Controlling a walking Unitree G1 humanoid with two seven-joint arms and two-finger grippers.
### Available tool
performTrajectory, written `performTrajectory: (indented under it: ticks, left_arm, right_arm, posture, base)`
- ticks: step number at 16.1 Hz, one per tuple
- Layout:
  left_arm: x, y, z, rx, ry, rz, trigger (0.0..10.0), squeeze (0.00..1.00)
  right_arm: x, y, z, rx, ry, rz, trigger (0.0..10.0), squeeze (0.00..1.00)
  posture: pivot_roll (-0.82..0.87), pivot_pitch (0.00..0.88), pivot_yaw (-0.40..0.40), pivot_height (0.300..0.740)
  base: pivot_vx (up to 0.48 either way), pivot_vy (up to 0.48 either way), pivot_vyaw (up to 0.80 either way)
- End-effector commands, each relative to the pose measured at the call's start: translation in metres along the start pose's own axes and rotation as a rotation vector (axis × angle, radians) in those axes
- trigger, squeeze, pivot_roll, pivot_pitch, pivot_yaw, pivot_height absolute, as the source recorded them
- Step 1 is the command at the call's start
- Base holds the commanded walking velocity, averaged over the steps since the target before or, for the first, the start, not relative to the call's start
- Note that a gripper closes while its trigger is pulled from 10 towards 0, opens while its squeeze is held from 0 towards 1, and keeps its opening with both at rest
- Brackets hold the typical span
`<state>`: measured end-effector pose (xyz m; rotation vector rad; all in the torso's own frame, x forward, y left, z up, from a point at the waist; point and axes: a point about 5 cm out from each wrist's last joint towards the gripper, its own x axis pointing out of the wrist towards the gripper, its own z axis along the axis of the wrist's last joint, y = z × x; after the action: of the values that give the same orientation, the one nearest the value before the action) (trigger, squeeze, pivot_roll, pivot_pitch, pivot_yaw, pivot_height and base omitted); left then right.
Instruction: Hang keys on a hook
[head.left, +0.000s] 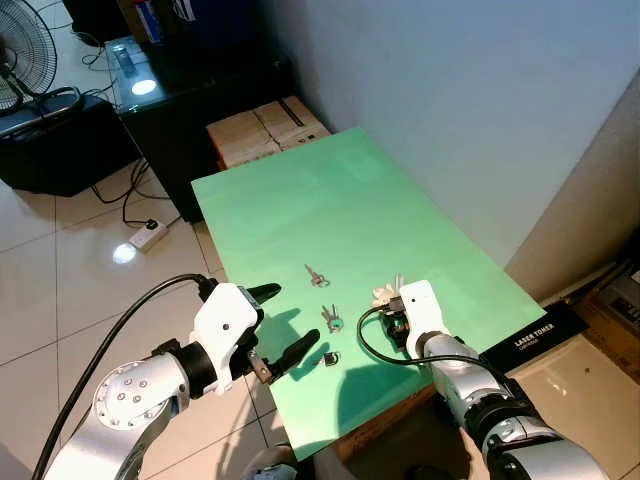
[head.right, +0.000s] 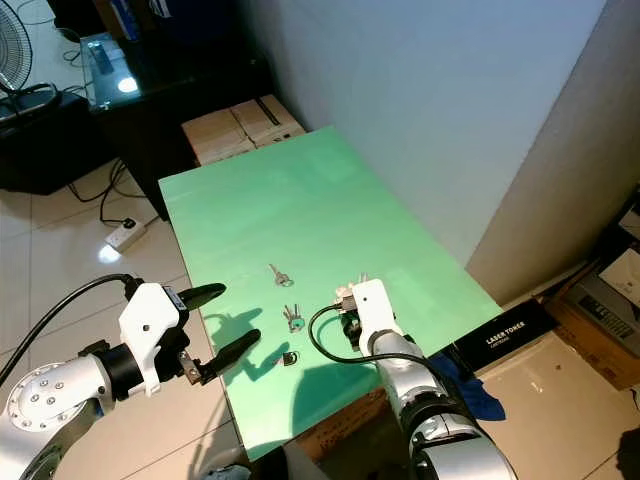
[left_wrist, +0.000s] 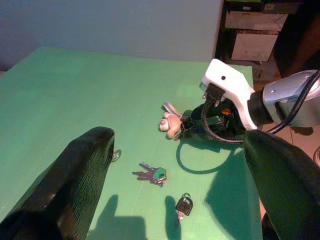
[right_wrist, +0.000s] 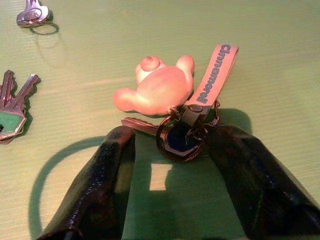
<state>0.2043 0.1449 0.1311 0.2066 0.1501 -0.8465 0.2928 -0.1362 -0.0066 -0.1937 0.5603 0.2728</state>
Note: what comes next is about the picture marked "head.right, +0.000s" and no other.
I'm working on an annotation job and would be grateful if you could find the key with green head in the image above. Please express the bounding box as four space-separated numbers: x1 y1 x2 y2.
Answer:
282 303 307 334

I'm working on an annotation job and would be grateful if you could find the cardboard box under table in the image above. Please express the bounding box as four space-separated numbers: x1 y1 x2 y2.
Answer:
295 386 393 463

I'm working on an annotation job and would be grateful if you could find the white power strip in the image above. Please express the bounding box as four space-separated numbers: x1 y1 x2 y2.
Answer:
104 219 149 252

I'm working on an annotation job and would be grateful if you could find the green table cover sheet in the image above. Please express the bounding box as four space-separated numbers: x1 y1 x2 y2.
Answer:
158 125 504 462

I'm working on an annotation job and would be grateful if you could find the grey robot leg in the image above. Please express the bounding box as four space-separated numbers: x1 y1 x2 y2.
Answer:
200 461 253 480

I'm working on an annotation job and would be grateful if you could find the blue cloth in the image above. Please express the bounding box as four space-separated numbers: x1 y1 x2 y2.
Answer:
428 350 507 423

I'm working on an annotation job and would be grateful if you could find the black laser toner box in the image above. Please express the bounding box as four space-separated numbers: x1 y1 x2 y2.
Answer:
448 297 562 377

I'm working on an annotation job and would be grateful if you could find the plain brown cardboard box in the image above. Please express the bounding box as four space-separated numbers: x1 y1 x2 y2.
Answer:
181 106 257 167

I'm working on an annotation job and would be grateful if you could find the black cabinet with glass top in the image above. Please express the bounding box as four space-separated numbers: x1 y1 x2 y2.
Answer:
79 30 273 219

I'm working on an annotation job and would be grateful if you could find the cardboard box with black stripe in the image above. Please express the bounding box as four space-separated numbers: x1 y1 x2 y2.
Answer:
229 94 307 147

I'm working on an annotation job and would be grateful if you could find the black speaker box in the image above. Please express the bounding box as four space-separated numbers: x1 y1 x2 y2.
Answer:
0 84 108 197

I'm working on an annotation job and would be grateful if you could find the open brown cardboard box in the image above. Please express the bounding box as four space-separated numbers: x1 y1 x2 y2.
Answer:
544 262 640 393

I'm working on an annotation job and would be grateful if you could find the dark remote control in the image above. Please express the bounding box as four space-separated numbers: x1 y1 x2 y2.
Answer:
89 41 114 77

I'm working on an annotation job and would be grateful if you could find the grey printer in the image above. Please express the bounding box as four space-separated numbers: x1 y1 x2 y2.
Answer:
564 248 640 333

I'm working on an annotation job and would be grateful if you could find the black standing fan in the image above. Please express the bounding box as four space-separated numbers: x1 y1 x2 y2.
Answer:
0 0 34 93

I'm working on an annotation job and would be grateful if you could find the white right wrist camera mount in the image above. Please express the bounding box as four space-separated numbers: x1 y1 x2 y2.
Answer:
350 278 394 347

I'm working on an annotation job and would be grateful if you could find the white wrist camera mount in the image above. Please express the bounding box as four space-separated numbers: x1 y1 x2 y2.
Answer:
350 278 394 347
117 283 190 394

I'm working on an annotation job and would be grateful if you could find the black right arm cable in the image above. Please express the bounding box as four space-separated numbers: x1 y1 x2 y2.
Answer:
307 302 433 367

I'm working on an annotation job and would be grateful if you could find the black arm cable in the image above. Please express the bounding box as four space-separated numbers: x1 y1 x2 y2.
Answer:
307 302 433 367
0 273 139 363

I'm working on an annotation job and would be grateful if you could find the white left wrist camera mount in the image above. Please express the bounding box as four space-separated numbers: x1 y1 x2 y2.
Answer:
117 283 190 394

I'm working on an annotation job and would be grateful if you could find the silver key with ring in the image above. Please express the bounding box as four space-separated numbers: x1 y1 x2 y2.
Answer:
268 262 296 289

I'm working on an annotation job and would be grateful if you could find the black floor cable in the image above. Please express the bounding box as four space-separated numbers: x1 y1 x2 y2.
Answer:
64 158 153 228

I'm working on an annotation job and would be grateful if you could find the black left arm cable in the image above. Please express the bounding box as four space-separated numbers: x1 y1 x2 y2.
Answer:
0 273 139 363

